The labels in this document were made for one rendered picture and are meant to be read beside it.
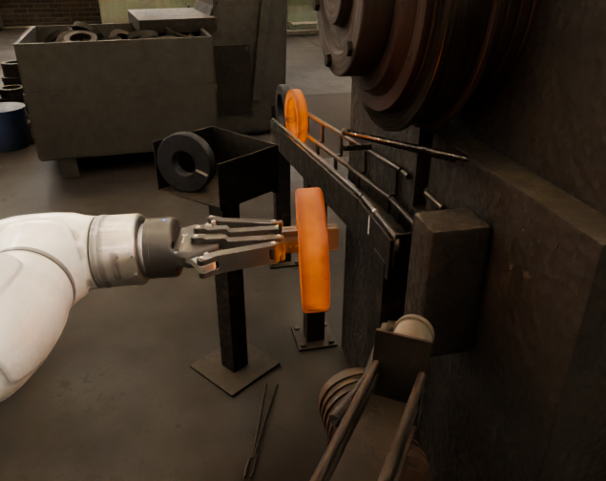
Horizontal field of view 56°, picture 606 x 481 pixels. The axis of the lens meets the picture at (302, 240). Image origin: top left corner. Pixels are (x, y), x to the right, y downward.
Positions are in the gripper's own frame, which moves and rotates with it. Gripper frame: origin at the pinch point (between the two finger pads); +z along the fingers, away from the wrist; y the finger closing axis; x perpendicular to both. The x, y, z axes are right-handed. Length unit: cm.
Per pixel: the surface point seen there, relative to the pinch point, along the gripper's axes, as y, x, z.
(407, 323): -2.6, -15.9, 13.3
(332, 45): -39.1, 17.1, 6.8
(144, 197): -218, -81, -79
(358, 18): -23.8, 22.8, 9.3
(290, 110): -132, -17, 0
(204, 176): -75, -19, -24
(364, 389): 9.5, -16.7, 5.4
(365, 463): 16.6, -21.4, 4.5
